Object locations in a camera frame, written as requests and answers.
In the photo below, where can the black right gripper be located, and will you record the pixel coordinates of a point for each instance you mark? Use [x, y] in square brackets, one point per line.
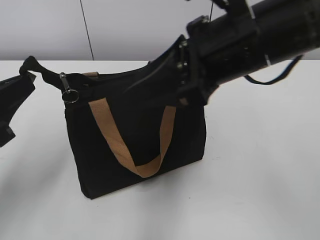
[218, 51]

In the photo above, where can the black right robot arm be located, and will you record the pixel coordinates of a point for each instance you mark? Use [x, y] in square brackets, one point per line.
[288, 30]

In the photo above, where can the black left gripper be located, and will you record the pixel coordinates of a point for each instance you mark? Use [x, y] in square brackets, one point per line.
[13, 92]

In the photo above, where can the black fabric bag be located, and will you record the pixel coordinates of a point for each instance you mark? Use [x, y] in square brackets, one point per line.
[115, 142]

